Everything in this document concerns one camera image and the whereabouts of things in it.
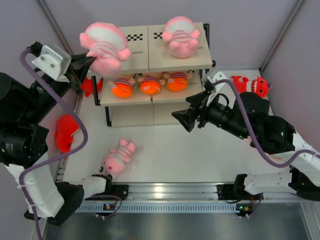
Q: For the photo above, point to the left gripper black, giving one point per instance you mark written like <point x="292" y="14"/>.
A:
<point x="80" y="64"/>

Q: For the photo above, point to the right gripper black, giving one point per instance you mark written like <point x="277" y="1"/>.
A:
<point x="187" y="117"/>

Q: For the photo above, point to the pink striped plush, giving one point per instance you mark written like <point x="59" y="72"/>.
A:
<point x="117" y="160"/>
<point x="108" y="44"/>

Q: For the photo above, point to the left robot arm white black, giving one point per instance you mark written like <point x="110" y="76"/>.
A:
<point x="23" y="146"/>

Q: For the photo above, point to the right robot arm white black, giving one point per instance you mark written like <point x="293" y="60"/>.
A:
<point x="270" y="135"/>

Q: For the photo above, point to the beige three-tier shelf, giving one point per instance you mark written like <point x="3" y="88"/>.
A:
<point x="149" y="53"/>

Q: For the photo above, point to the pink plush right top shelf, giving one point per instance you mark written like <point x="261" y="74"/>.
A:
<point x="182" y="35"/>

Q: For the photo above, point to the red plush back left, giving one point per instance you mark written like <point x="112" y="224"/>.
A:
<point x="87" y="86"/>

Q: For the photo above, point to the orange doll right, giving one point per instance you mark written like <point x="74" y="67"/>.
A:
<point x="177" y="81"/>

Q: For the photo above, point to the orange doll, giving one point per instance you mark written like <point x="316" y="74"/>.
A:
<point x="122" y="87"/>
<point x="151" y="85"/>
<point x="177" y="81"/>

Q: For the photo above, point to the orange doll middle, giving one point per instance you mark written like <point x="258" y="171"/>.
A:
<point x="151" y="85"/>

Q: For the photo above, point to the orange doll left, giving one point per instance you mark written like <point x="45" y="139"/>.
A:
<point x="122" y="87"/>

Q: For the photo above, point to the red plush left side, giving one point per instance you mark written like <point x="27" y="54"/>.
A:
<point x="66" y="127"/>

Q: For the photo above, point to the red shark plush back right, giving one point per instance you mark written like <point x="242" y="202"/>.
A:
<point x="258" y="86"/>

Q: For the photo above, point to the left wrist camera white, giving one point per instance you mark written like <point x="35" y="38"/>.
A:
<point x="54" y="62"/>

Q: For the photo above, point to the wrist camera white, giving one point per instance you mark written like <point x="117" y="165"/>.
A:
<point x="213" y="83"/>
<point x="54" y="62"/>

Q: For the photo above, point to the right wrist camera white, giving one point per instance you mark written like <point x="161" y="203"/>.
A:
<point x="213" y="83"/>

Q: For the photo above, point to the aluminium rail base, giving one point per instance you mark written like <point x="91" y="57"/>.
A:
<point x="183" y="191"/>

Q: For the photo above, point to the slotted cable duct grey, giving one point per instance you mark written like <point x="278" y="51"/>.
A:
<point x="164" y="207"/>

